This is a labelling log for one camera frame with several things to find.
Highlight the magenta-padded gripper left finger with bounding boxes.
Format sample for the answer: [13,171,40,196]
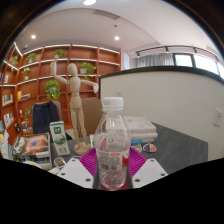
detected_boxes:
[57,147,99,190]

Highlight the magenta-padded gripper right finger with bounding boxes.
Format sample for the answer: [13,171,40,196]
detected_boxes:
[128,147,168,190]

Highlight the clear plastic water bottle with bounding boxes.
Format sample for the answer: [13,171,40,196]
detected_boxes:
[94,96,132,192]

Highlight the round colourful badge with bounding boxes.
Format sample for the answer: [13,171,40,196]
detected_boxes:
[130,143,143,154]
[142,142,158,154]

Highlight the white thick book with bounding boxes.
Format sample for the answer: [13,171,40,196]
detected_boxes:
[129,131,159,141]
[123,115,158,135]

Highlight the dark book stack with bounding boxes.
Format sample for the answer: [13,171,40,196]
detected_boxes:
[13,151,53,171]

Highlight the green white drink carton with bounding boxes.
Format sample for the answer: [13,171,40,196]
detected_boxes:
[49,120,72,157]

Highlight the chair with black jacket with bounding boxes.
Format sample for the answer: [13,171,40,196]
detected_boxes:
[32,100,63,135]

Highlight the wooden artist mannequin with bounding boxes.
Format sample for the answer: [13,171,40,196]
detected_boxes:
[49,59,100,156]

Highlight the wooden shelf unit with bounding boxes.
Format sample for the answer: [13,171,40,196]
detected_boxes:
[0,41,122,148]

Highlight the grey curtain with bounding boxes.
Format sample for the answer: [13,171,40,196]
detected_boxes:
[134,53,175,69]

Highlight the window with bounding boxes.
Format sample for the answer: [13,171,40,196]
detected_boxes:
[173,53,224,79]

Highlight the ceiling air vent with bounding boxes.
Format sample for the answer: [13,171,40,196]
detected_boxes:
[91,9,121,20]

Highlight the ceiling lights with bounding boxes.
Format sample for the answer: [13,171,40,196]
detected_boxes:
[30,0,121,42]

